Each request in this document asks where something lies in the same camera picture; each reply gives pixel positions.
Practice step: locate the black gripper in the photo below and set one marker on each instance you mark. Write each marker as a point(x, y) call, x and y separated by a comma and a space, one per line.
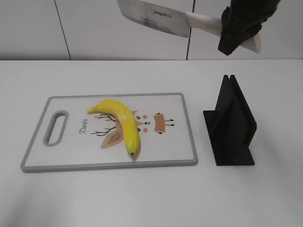
point(241, 23)

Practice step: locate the cleaver with white handle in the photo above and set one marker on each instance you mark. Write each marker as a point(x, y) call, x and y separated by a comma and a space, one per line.
point(168, 20)

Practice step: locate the yellow plastic banana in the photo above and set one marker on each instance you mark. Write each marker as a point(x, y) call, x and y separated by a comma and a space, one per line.
point(126, 119)

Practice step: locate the black knife stand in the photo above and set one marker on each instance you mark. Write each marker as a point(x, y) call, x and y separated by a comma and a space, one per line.
point(231, 126)

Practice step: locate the white grey-rimmed cutting board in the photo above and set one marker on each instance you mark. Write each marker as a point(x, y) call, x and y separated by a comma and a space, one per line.
point(67, 138)

